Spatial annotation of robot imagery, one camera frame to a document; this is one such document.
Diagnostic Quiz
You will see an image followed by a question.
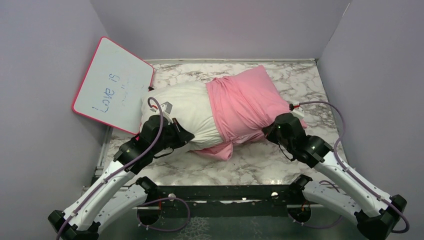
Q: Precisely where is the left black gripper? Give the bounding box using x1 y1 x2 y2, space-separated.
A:
151 117 194 154

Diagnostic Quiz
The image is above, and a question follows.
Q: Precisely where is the white pillow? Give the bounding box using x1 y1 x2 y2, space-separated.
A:
141 81 224 152

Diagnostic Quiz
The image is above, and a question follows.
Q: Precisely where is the pink floral pillowcase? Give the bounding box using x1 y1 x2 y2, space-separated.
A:
196 65 290 161

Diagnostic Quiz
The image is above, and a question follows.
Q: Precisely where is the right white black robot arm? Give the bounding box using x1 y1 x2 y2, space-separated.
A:
262 113 407 240

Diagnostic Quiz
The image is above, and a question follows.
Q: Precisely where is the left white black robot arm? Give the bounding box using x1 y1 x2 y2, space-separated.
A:
48 115 196 240

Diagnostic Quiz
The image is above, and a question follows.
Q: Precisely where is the pink framed whiteboard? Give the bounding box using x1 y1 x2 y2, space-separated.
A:
72 36 155 135

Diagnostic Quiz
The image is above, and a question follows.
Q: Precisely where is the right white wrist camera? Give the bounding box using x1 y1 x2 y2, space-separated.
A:
289 103 305 120

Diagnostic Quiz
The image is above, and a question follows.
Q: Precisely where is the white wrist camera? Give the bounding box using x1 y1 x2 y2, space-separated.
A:
150 101 173 121
289 103 305 120

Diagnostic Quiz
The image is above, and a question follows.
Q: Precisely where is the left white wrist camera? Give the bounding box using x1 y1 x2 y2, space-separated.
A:
150 101 173 121

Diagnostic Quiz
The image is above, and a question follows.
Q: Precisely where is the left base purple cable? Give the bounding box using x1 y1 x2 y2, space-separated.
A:
136 198 192 233

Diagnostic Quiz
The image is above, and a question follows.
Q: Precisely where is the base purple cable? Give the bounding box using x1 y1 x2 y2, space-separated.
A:
136 198 192 233
286 211 343 230

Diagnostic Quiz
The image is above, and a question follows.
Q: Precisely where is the black mounting rail base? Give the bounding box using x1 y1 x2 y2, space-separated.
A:
135 176 312 224

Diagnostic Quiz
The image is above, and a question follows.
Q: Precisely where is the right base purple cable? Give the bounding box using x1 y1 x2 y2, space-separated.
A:
286 211 343 230

